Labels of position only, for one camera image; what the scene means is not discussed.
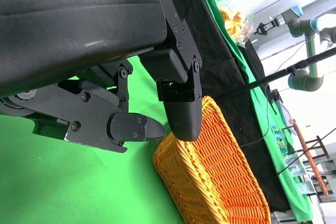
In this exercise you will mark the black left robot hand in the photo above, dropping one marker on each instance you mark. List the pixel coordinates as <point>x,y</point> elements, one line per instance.
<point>78,24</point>

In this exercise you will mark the clear bag of toy food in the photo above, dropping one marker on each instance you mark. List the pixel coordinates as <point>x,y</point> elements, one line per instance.
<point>236,19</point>

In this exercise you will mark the green tablecloth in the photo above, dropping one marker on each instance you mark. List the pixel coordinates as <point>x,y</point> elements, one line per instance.
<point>65,182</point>

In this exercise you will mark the grey blue industrial robot arm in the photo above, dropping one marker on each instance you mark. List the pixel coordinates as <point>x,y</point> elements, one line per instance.
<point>309,24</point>

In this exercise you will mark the narrow green fabric sheet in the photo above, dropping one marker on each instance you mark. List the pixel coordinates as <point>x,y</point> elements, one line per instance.
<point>249,58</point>

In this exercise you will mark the small black clamp device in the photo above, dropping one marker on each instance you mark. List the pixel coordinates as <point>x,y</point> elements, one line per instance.
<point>274,96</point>

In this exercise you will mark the colourful printed card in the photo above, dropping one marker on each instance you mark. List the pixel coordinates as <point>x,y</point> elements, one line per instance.
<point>279,137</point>

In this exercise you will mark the black cloth drape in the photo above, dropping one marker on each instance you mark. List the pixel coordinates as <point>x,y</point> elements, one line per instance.
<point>218,64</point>

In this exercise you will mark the orange wicker basket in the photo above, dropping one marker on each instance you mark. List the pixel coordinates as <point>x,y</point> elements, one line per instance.
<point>210,169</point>

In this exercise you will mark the black boom pole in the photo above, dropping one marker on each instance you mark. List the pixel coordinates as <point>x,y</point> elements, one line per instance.
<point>288,70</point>

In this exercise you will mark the wooden easel stand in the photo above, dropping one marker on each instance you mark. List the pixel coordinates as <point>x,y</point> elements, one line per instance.
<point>309,155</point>

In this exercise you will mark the clear plastic box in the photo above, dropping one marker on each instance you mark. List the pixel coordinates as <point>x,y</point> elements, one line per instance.
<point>299,174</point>

